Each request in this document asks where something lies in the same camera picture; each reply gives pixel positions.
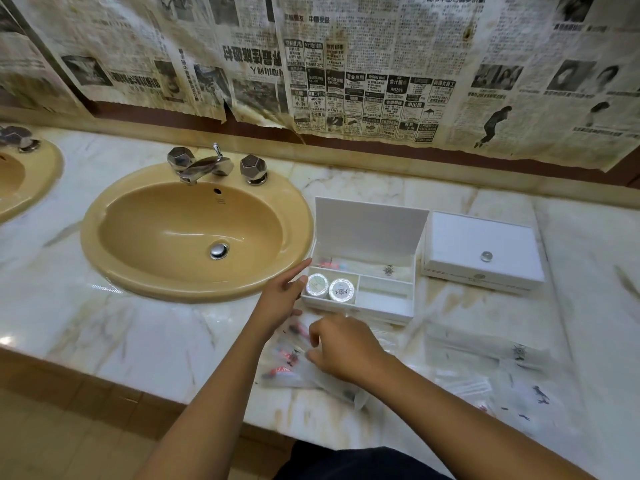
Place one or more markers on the beige oval sink basin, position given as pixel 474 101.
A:
pixel 175 234
pixel 30 179

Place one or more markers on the person's dark clothing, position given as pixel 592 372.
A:
pixel 350 467

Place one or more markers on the person's right forearm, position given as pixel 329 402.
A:
pixel 465 424

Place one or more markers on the person's left hand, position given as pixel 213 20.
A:
pixel 277 302

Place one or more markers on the person's left forearm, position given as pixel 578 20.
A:
pixel 215 409

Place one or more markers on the chrome faucet spout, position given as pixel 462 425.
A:
pixel 204 168

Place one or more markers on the chrome faceted faucet knob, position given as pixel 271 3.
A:
pixel 180 159
pixel 17 137
pixel 253 168

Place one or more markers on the small round white jar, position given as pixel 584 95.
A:
pixel 342 290

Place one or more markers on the chrome sink drain plug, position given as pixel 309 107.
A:
pixel 219 250

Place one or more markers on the white box with round knob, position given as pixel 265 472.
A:
pixel 370 224
pixel 470 244

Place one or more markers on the yellowed newspaper sheet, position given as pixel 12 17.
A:
pixel 140 44
pixel 30 79
pixel 550 89
pixel 380 49

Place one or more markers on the person's right hand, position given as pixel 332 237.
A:
pixel 350 349

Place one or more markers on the pile of toothbrush kits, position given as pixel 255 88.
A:
pixel 287 374

